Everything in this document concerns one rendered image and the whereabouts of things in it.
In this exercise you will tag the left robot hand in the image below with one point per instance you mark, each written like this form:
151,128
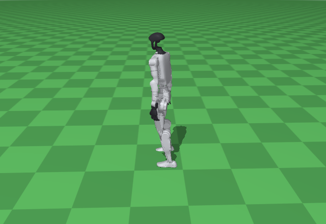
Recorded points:
153,112

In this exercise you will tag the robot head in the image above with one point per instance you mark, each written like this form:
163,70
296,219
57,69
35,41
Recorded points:
157,37

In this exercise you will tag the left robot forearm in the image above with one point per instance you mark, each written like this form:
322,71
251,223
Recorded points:
154,90

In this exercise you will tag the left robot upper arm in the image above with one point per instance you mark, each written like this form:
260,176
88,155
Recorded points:
153,64

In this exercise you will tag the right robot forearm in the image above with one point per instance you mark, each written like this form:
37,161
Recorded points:
170,84

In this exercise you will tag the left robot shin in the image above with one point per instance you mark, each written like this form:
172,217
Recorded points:
166,146

